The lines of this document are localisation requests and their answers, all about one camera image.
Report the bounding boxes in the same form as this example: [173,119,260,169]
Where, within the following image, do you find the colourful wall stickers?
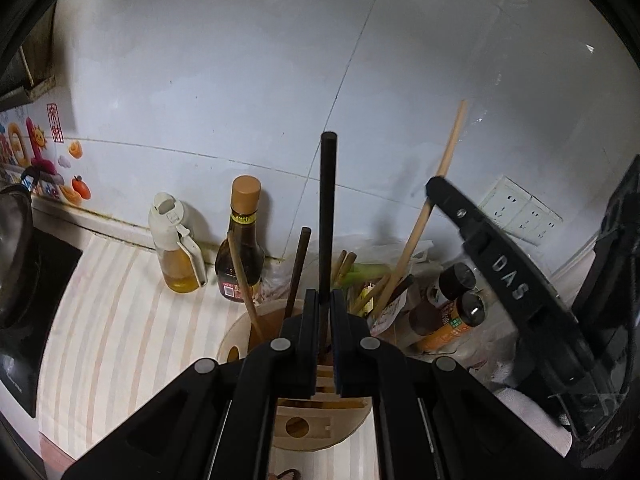
[0,104,94,204]

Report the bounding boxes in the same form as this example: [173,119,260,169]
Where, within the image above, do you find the black pot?
[0,184,36,332]

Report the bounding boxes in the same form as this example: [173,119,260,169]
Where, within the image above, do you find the range hood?
[0,4,57,111]

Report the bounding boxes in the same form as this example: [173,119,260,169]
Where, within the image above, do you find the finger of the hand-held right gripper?
[425,175,596,378]

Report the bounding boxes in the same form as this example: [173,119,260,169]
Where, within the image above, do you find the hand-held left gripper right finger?
[329,288,583,480]

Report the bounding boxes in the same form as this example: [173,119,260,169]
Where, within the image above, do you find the white cloth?
[492,386,574,457]

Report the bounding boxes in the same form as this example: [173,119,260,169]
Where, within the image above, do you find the dark cap spice jar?
[407,261,479,337]

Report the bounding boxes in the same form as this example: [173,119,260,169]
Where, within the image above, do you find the orange label spice jar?
[414,292,487,357]

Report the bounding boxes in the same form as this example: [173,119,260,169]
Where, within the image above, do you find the green onion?
[344,261,392,287]

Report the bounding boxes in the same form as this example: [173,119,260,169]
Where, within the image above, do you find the black chopstick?
[319,131,339,356]

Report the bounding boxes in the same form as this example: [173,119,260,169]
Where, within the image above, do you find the dark brown chopstick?
[284,227,313,320]
[377,274,416,317]

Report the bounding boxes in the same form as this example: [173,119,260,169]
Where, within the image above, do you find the dark cooktop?
[0,230,84,419]

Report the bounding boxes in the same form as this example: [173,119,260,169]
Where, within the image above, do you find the round wooden utensil holder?
[217,299,375,455]

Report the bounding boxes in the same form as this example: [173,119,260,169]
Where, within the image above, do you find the dark soy sauce bottle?
[214,175,266,304]

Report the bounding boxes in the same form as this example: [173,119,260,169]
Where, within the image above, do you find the white wall socket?
[477,175,564,247]

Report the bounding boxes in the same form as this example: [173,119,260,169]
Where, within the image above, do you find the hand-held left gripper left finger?
[62,288,321,480]

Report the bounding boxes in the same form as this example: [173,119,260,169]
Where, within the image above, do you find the striped cat print mat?
[37,234,383,480]

